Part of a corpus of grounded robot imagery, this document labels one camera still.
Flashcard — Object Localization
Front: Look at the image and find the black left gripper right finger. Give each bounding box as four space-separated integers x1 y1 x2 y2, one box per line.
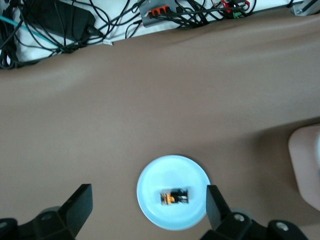
199 184 270 240

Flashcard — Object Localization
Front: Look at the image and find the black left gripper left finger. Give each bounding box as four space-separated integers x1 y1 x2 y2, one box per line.
18 183 94 240

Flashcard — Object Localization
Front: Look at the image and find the orange push-button switch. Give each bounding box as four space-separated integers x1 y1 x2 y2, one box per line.
159 187 190 206

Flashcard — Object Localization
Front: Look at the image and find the white lidded storage box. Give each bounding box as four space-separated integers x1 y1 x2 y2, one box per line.
287 124 320 211

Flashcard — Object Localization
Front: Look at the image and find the light blue round plate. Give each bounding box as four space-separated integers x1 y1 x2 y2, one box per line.
136 154 211 231

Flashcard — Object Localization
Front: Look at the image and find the brown table mat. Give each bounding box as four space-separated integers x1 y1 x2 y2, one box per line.
0 6 320 240

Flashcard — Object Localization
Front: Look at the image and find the black power adapter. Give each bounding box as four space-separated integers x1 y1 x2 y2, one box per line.
23 0 97 42

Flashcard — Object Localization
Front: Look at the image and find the grey hub with orange ports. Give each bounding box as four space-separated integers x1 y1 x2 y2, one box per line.
138 0 181 28

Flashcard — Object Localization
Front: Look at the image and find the red clip connector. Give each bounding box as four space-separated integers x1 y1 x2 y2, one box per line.
212 0 251 13

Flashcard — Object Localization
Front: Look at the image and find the black cable bundle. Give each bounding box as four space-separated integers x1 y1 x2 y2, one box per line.
0 0 141 71

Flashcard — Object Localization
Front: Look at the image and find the teal cable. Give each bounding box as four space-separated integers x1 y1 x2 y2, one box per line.
0 14 63 52

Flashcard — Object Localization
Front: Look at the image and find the black looped cable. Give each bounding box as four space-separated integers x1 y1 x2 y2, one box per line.
172 0 211 29

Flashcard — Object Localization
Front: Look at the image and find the grey metal mount bracket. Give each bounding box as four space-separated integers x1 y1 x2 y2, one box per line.
289 0 320 17

